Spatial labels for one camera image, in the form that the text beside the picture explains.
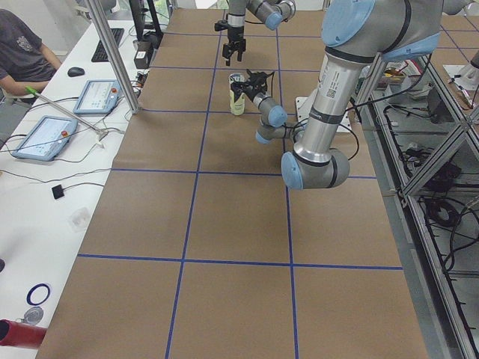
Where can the black computer mouse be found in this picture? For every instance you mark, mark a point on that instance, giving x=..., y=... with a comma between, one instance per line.
x=75, y=72

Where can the small black square device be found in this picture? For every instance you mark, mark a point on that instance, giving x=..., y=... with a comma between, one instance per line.
x=57, y=191

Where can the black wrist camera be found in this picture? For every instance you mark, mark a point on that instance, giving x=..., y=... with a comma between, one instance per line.
x=221, y=25

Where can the aluminium frame post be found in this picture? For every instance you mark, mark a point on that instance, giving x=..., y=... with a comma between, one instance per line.
x=106, y=36

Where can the upper blue teach pendant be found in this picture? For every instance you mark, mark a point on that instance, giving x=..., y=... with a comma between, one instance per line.
x=98, y=97

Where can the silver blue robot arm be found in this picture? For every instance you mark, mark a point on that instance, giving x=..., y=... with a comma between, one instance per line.
x=269, y=13
x=353, y=33

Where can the small black box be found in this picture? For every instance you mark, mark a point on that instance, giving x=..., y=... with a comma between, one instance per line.
x=143, y=55

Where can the metal lid disc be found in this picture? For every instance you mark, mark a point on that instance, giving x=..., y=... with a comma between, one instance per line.
x=33, y=316

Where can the blue teach pendant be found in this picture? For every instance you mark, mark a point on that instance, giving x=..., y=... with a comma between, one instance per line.
x=98, y=97
x=47, y=139

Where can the clear tennis ball can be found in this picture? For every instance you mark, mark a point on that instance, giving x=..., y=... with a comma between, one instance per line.
x=237, y=99

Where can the lower blue teach pendant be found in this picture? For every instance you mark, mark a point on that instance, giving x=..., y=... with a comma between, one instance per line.
x=47, y=139

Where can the seated person in grey shirt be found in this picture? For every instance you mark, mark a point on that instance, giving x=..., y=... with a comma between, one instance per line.
x=25, y=60

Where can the red cylinder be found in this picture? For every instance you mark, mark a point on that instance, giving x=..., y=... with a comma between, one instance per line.
x=20, y=335

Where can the brown paper table mat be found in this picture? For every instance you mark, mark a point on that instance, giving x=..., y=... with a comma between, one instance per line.
x=198, y=250

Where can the black computer monitor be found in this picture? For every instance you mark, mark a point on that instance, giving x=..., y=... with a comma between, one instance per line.
x=147, y=27

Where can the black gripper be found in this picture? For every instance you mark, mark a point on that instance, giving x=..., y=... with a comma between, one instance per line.
x=235, y=34
x=250, y=92

